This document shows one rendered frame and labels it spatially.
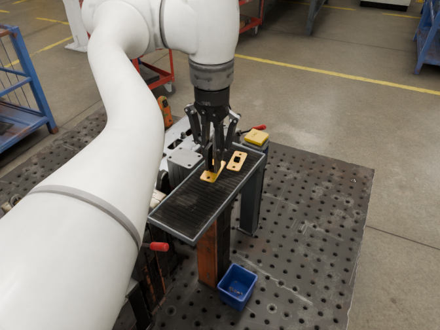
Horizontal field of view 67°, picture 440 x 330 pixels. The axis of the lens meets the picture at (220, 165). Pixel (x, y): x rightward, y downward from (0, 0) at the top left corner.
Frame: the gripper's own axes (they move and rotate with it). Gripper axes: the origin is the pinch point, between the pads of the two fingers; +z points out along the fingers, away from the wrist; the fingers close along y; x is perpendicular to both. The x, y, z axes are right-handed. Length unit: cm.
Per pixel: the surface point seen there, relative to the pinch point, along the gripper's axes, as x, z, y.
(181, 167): 9.5, 15.9, -15.3
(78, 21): 286, 92, -318
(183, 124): 44, 26, -33
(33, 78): 114, 72, -209
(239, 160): 11.7, 9.0, 2.9
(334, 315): 3, 56, 41
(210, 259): -3.9, 38.3, 0.3
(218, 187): 0.2, 9.9, 1.3
